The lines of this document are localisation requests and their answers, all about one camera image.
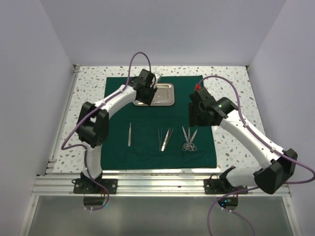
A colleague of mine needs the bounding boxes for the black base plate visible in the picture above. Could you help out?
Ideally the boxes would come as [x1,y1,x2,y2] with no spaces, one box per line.
[203,178,248,194]
[71,178,118,194]

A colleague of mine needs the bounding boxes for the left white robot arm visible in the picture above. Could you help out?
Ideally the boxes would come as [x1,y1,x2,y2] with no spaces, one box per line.
[76,69,161,193]

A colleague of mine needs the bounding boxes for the aluminium mounting rail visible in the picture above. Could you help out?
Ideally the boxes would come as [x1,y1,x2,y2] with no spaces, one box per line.
[18,172,303,236]

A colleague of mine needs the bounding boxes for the stainless steel instrument tray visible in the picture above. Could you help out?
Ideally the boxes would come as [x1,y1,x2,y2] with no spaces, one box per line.
[133,83,175,106]

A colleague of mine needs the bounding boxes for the dark green surgical cloth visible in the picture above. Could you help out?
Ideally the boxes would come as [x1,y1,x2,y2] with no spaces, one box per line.
[101,76,217,170]

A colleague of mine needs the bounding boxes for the steel hemostat forceps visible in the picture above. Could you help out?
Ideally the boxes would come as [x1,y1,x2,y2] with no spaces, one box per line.
[182,127,195,151]

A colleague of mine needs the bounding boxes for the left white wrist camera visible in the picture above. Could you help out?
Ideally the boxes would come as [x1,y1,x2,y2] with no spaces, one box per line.
[153,73,161,85]

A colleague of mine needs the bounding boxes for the purple cable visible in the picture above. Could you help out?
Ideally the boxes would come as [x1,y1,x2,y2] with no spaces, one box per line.
[61,51,153,212]
[196,75,315,236]

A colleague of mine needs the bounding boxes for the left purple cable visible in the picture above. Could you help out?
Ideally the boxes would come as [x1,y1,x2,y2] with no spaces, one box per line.
[61,51,153,212]

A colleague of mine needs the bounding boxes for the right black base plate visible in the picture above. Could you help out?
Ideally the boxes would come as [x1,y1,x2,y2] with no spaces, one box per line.
[203,178,248,194]

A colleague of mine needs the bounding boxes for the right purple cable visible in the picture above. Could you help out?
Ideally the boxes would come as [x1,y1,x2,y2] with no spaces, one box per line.
[196,75,315,236]

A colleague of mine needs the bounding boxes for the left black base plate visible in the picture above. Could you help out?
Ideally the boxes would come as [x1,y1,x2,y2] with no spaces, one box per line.
[71,178,118,194]

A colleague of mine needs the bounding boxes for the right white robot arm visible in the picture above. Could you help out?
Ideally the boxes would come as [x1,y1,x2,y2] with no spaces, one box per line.
[189,88,298,194]

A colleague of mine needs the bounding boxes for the steel tweezers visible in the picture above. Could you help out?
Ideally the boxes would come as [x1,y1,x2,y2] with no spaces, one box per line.
[158,128,162,151]
[165,128,174,144]

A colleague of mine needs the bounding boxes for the steel surgical scissors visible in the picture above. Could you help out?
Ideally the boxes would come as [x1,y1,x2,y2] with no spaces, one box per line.
[182,127,190,151]

